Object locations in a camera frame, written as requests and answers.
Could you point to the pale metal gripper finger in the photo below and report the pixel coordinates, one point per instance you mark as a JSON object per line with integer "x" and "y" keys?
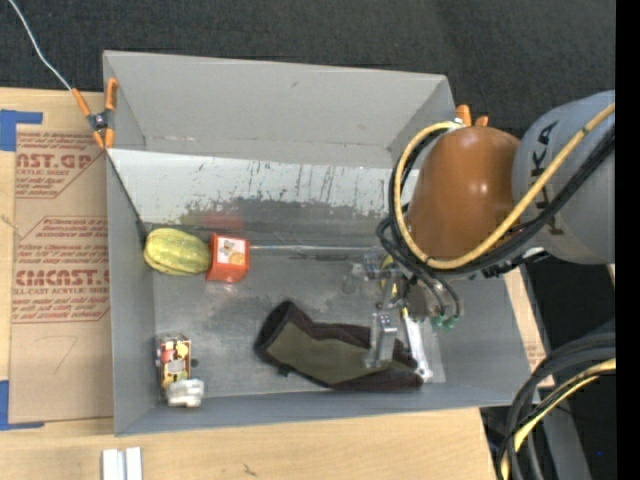
{"x": 382, "y": 344}
{"x": 361, "y": 275}

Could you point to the dark brown and olive cloth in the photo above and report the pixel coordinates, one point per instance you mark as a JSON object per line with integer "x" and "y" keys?
{"x": 320, "y": 353}

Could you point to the grey metal bin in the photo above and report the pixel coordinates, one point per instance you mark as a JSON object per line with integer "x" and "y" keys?
{"x": 280, "y": 193}

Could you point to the orange printed box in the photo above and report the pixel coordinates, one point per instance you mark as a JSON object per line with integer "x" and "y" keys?
{"x": 229, "y": 259}

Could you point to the yellow-green toy squash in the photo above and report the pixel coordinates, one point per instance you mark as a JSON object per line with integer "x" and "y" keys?
{"x": 176, "y": 251}

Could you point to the white plastic lump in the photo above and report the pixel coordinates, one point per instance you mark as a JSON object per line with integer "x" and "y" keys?
{"x": 185, "y": 393}

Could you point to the red and yellow small packet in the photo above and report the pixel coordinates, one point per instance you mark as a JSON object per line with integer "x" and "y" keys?
{"x": 174, "y": 360}

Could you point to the brown cardboard board red print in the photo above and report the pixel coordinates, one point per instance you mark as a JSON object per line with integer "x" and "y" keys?
{"x": 60, "y": 248}

